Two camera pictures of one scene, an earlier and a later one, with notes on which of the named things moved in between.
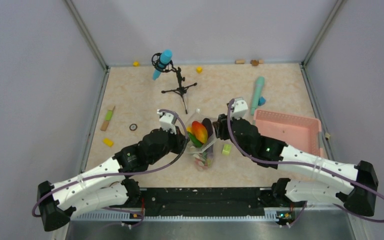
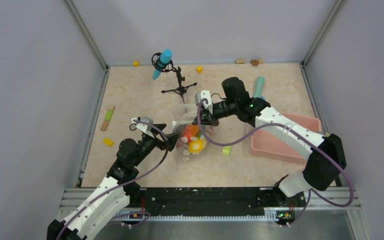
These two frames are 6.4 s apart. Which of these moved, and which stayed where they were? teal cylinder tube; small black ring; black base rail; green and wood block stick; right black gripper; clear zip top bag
Moved: right black gripper; clear zip top bag
Stayed: black base rail; green and wood block stick; teal cylinder tube; small black ring
